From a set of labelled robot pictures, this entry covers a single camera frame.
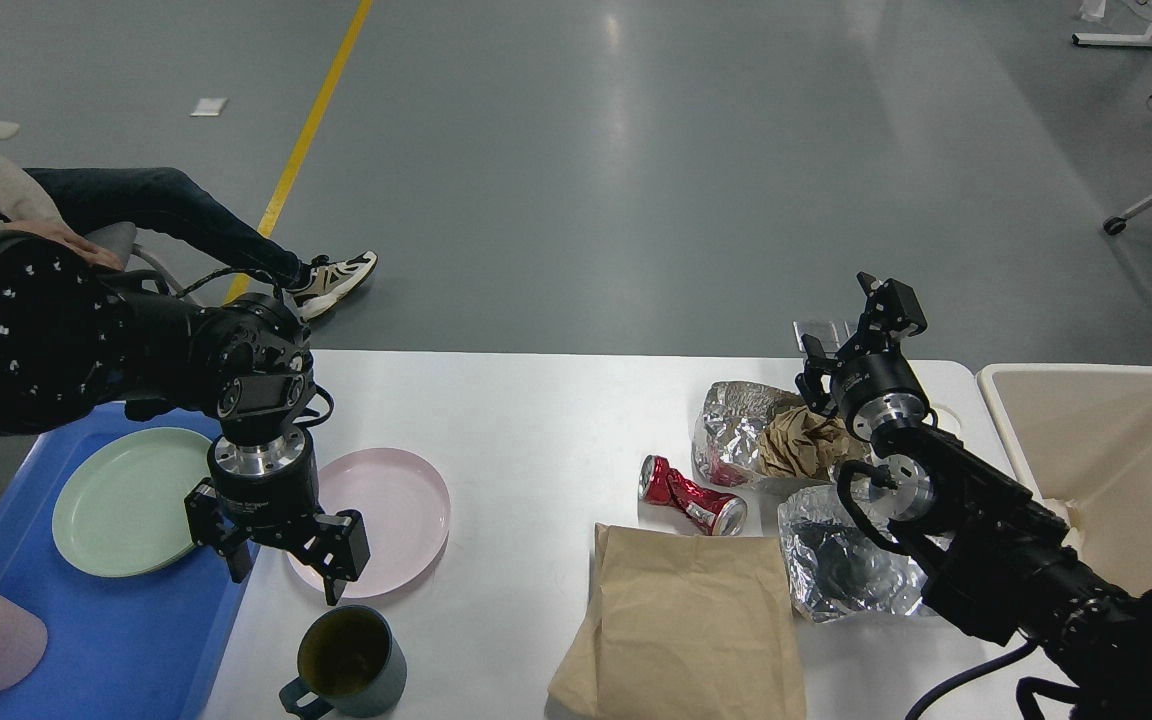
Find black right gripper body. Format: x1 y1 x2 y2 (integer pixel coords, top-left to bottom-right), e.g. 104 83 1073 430
819 344 931 441

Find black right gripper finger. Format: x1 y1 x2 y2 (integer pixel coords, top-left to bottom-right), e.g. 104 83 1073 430
856 272 929 354
796 334 838 414

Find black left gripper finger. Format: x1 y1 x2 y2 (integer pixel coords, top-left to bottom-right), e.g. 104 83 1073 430
285 509 371 607
184 480 253 584

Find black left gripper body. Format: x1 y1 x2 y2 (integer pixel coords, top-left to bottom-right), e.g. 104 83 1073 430
207 430 323 546

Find pink plate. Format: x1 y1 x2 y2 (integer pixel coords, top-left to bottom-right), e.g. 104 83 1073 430
317 448 450 600

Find brown paper ball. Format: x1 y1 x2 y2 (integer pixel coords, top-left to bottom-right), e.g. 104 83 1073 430
755 406 869 482

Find dark teal mug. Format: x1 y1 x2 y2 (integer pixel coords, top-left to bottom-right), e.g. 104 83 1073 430
278 605 408 719

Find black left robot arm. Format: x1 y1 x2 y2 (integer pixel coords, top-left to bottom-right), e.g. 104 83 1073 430
0 232 370 605

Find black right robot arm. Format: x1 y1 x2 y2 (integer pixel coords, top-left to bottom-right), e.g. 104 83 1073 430
796 272 1152 719

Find floor outlet plates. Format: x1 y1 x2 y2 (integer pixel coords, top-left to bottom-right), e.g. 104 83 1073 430
791 320 858 355

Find translucent plastic cup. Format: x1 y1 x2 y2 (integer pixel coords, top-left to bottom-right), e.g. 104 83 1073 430
925 404 967 444

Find green plate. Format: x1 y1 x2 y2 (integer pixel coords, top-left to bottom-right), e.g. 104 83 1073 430
52 427 211 578

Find crumpled foil bag upper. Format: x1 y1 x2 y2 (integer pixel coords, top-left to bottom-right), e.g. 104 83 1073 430
692 381 833 493

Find blue plastic tray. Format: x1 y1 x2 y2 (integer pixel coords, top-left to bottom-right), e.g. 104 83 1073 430
0 404 247 719

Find crushed red soda can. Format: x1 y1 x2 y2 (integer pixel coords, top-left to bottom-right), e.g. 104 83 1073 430
637 455 748 537

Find crumpled foil sheet lower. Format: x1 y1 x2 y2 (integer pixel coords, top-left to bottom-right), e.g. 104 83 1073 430
776 486 937 624

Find beige plastic bin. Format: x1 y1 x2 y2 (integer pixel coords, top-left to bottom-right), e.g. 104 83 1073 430
977 363 1152 594

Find grey office chair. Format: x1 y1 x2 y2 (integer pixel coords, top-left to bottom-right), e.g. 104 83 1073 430
84 222 198 305

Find brown paper bag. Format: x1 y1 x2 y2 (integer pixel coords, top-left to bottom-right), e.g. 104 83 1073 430
548 524 806 719

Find white paper on floor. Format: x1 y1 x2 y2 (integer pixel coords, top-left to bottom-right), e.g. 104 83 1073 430
189 97 228 118

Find seated person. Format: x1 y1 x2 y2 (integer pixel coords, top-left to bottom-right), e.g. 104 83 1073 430
0 154 378 320

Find white table leg frame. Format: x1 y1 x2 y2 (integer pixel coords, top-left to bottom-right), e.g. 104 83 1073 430
1071 1 1152 50

